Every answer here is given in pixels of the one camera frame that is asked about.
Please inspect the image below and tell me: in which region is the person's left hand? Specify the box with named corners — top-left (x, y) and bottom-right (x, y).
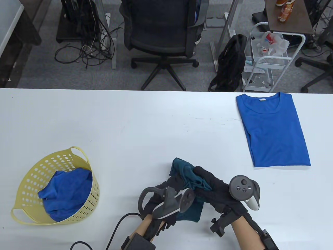
top-left (143, 176), bottom-right (188, 230)

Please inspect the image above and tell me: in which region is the person's right hand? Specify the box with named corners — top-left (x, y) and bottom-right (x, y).
top-left (194, 166), bottom-right (249, 221)

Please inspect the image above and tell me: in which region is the dark teal towel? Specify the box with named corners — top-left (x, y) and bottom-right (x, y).
top-left (170, 157), bottom-right (213, 223)

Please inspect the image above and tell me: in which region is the blue t-shirt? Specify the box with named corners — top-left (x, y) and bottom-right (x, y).
top-left (236, 92), bottom-right (311, 167)

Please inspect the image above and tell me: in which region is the blue towel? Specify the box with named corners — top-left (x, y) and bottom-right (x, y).
top-left (38, 168), bottom-right (93, 222)

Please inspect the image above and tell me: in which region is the yellow laundry basket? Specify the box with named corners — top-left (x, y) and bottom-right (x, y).
top-left (11, 146), bottom-right (100, 225)

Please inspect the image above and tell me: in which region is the black right forearm sensor module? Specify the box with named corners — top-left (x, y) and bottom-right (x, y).
top-left (260, 229), bottom-right (279, 250)

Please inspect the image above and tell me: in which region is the person's left forearm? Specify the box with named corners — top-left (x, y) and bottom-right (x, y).
top-left (134, 215), bottom-right (167, 240)

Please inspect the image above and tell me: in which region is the person's right forearm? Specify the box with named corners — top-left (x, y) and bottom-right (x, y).
top-left (230, 215), bottom-right (265, 250)

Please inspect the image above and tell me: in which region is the black left forearm box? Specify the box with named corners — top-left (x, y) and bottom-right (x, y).
top-left (121, 233), bottom-right (156, 250)

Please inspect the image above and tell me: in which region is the black backpack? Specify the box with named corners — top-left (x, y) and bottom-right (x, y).
top-left (208, 34), bottom-right (247, 92)

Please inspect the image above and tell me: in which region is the grey metal desk leg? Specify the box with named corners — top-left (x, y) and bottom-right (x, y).
top-left (210, 0), bottom-right (239, 72)
top-left (103, 0), bottom-right (117, 70)

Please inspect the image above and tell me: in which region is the white utility cart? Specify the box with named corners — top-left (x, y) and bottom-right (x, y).
top-left (241, 22), bottom-right (306, 93)

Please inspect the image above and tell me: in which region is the black mesh office chair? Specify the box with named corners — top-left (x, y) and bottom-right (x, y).
top-left (119, 0), bottom-right (210, 91)

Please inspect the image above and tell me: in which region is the black swivel chair base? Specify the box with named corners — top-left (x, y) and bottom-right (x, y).
top-left (295, 25), bottom-right (333, 93)

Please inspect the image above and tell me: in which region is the white plastic bag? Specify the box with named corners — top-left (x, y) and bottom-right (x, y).
top-left (251, 31), bottom-right (290, 57)

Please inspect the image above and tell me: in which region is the black flat stand base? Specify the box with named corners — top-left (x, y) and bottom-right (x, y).
top-left (252, 12), bottom-right (269, 23)

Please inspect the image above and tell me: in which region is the brown side table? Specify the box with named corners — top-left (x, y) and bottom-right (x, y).
top-left (264, 0), bottom-right (314, 35)

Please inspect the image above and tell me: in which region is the black computer tower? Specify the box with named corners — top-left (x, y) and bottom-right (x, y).
top-left (56, 0), bottom-right (102, 43)

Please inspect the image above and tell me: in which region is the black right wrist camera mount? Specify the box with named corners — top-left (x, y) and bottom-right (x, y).
top-left (210, 211), bottom-right (235, 237)

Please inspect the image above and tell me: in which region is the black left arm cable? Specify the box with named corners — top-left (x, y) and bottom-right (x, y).
top-left (70, 213), bottom-right (142, 250)

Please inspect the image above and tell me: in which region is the black floor cable bundle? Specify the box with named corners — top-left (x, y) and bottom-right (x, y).
top-left (55, 16), bottom-right (118, 71)

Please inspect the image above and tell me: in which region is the grey metal base plate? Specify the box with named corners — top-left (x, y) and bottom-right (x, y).
top-left (206, 17), bottom-right (226, 28)

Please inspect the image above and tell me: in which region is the black cable tangle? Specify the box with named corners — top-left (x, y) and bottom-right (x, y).
top-left (303, 0), bottom-right (333, 58)

